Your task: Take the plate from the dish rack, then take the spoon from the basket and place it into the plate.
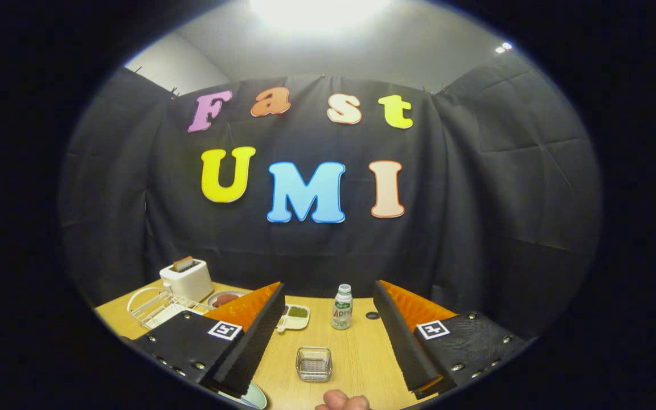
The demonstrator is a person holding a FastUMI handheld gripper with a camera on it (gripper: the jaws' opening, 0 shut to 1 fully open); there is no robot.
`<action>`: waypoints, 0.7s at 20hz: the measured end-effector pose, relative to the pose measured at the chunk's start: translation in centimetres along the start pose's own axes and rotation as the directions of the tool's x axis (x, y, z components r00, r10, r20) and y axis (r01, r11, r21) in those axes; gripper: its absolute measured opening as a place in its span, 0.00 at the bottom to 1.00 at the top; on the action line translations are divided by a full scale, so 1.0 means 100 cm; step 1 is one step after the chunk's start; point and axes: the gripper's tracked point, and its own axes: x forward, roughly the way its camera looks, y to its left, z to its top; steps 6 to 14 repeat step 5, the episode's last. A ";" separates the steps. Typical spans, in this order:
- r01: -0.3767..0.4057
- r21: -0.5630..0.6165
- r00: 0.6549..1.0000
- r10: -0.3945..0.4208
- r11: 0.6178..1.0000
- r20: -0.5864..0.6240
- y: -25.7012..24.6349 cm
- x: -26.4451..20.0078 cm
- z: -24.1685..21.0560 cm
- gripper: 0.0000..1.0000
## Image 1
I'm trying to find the white plastic drip tray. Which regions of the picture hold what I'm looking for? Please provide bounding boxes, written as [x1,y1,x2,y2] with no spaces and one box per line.
[146,305,192,328]

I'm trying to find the metal wire basket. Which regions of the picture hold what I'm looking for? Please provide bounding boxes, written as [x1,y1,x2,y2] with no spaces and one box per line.
[296,347,333,382]

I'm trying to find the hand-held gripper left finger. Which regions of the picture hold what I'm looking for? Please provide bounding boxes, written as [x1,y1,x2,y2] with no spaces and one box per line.
[120,282,286,399]

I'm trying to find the pale green plate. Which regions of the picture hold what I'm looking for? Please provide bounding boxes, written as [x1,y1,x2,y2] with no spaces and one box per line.
[218,382,268,410]

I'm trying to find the black backdrop cloth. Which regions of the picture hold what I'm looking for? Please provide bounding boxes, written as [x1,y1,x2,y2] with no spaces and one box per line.
[58,51,602,342]

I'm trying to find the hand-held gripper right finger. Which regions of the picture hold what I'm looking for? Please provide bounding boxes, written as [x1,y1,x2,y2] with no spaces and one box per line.
[374,280,534,399]

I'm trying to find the white toaster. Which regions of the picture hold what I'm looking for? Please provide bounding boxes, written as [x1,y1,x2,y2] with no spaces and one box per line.
[159,259,215,302]

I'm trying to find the bright ceiling light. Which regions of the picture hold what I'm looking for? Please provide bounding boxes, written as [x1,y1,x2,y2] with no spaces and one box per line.
[248,0,391,32]

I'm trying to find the beige round plate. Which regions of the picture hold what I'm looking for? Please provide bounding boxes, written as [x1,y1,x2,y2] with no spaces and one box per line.
[207,290,247,309]

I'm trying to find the white wire dish rack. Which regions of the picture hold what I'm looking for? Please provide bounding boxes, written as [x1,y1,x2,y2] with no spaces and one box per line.
[127,286,210,330]

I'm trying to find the white divided dish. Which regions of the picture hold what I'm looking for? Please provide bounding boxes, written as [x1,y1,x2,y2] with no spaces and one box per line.
[277,304,310,333]

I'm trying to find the white drink bottle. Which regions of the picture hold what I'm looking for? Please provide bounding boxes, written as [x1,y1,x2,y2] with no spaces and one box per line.
[331,284,354,330]

